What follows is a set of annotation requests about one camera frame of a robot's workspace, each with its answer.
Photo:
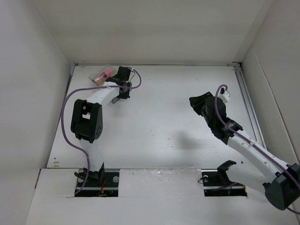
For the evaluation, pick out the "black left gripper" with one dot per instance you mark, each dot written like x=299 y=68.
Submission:
x=125 y=95

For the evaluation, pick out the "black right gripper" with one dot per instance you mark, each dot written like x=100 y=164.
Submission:
x=196 y=101

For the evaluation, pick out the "pink glitter bottle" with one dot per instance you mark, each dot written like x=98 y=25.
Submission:
x=102 y=76

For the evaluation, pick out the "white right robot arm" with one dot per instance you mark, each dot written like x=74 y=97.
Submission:
x=277 y=180

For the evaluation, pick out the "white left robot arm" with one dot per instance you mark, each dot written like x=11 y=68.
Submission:
x=87 y=118

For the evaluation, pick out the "smoky acrylic organizer box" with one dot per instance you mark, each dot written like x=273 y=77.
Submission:
x=107 y=94

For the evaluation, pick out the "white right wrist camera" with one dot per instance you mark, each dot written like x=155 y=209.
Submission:
x=224 y=95

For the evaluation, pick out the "aluminium rail right edge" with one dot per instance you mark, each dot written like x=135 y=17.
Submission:
x=248 y=104

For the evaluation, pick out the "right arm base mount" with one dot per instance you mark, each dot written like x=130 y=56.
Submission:
x=216 y=183

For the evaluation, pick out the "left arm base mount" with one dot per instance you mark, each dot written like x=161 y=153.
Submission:
x=104 y=183

